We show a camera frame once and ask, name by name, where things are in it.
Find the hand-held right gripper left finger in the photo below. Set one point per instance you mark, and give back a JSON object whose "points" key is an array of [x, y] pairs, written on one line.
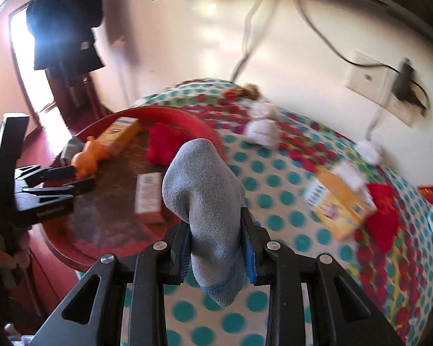
{"points": [[184, 272]]}

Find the black power adapter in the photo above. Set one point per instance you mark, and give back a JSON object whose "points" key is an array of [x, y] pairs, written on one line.
{"points": [[404, 83]]}

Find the dark hanging coat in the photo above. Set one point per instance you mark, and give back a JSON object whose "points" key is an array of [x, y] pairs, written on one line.
{"points": [[65, 14]]}

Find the yellow medicine box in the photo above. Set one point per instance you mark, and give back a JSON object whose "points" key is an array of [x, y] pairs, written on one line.
{"points": [[332, 205], [124, 131]]}

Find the dark wooden coat rack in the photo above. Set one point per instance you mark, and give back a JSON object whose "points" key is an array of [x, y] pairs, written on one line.
{"points": [[79, 93]]}

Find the white wall socket plate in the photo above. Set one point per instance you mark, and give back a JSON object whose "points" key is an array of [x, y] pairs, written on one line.
{"points": [[364, 75]]}

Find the small red packet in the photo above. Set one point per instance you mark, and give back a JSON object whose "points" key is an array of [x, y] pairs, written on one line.
{"points": [[233, 92]]}

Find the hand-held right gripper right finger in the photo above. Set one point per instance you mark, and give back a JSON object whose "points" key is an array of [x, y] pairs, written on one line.
{"points": [[250, 266]]}

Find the orange rubber toy animal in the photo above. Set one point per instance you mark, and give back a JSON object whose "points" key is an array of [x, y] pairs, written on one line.
{"points": [[93, 155]]}

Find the polka dot blanket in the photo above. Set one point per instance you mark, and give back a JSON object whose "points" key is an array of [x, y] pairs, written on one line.
{"points": [[274, 194]]}

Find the black plug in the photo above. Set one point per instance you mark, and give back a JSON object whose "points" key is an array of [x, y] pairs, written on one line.
{"points": [[420, 101]]}

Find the pink small box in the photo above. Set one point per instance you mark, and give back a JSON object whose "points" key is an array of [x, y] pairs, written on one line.
{"points": [[148, 196]]}

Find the red sock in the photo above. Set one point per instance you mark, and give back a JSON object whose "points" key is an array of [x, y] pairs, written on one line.
{"points": [[382, 216], [162, 144]]}

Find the small brown wrapped item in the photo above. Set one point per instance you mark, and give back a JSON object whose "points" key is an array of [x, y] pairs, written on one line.
{"points": [[252, 90]]}

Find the red round tray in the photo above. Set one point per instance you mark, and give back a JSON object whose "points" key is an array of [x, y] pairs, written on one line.
{"points": [[108, 202]]}

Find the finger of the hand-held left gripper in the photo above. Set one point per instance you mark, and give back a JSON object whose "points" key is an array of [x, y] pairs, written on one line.
{"points": [[79, 186], [54, 173]]}

